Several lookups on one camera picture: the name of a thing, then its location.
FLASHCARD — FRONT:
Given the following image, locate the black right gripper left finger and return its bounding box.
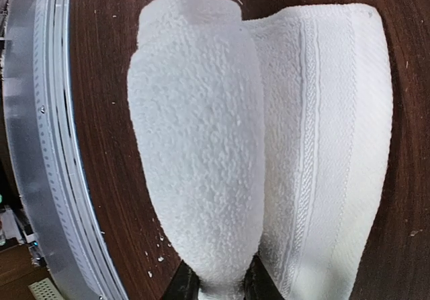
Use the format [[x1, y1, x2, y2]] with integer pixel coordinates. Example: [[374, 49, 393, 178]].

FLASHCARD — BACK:
[[163, 260, 200, 300]]

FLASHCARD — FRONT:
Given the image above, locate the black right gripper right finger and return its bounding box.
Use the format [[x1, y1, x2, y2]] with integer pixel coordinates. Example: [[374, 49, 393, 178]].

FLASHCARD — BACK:
[[243, 255, 284, 300]]

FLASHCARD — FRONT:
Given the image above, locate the white terry towel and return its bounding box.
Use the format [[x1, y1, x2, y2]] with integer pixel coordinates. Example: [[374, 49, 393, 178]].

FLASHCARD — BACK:
[[127, 0, 393, 299]]

